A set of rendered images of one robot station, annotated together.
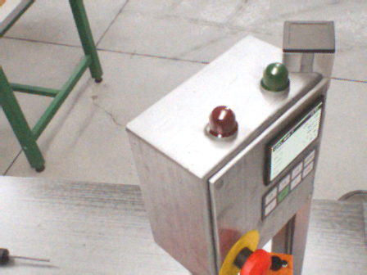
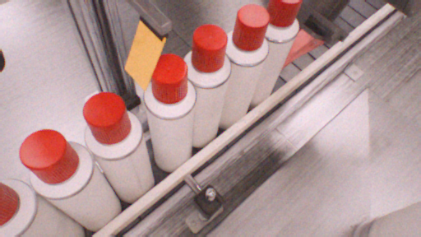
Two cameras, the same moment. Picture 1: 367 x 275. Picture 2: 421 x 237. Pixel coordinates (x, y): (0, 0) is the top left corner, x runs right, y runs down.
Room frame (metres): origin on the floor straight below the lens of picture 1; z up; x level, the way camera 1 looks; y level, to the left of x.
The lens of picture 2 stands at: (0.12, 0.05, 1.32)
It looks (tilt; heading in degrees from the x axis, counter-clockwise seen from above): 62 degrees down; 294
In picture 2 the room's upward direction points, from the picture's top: 10 degrees clockwise
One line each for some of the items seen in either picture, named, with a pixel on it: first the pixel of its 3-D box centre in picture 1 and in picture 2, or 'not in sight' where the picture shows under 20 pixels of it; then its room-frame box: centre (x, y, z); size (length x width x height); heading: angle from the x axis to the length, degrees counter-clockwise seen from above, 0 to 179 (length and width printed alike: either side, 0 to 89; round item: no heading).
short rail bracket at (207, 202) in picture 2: not in sight; (208, 204); (0.15, -0.05, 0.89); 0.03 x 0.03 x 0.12; 75
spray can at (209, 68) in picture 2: not in sight; (203, 95); (0.22, -0.13, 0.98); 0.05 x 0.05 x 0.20
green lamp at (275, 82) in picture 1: (275, 76); not in sight; (0.33, -0.09, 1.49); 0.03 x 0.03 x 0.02
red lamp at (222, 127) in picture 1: (222, 120); not in sight; (0.29, -0.03, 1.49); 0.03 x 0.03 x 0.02
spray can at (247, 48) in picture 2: not in sight; (238, 76); (0.20, -0.18, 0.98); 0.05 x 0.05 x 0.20
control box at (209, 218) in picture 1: (233, 166); not in sight; (0.33, -0.05, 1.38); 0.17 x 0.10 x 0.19; 130
